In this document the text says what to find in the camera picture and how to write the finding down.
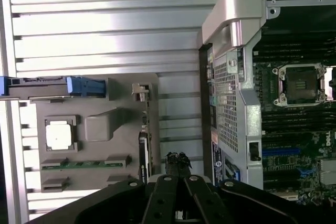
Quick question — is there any green RAM stick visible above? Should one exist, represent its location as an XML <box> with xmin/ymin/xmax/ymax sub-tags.
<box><xmin>41</xmin><ymin>161</ymin><xmax>124</xmax><ymax>170</ymax></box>

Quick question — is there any silver finned chipset heatsink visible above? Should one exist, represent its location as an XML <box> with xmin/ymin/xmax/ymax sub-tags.
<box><xmin>320</xmin><ymin>159</ymin><xmax>336</xmax><ymax>185</ymax></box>

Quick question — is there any silver square CPU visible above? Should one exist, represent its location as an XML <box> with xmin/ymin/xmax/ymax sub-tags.
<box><xmin>46</xmin><ymin>123</ymin><xmax>71</xmax><ymax>147</ymax></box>

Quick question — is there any silver open PC case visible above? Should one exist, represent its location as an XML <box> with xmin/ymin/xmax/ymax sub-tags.
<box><xmin>198</xmin><ymin>0</ymin><xmax>336</xmax><ymax>202</ymax></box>

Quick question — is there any blue expansion slot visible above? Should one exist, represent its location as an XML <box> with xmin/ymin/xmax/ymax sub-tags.
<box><xmin>262</xmin><ymin>147</ymin><xmax>301</xmax><ymax>156</ymax></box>

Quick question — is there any grey plastic parts rack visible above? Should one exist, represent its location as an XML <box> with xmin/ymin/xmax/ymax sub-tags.
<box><xmin>35</xmin><ymin>73</ymin><xmax>160</xmax><ymax>193</ymax></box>

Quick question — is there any metal framed CPU socket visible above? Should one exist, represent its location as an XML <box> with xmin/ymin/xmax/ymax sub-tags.
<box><xmin>271</xmin><ymin>62</ymin><xmax>328</xmax><ymax>108</ymax></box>

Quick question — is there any green Dell motherboard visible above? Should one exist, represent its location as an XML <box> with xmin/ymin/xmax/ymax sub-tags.
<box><xmin>253</xmin><ymin>24</ymin><xmax>336</xmax><ymax>205</ymax></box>

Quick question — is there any disk in blue carrier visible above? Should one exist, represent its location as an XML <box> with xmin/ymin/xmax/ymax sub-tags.
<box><xmin>0</xmin><ymin>76</ymin><xmax>108</xmax><ymax>102</ymax></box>

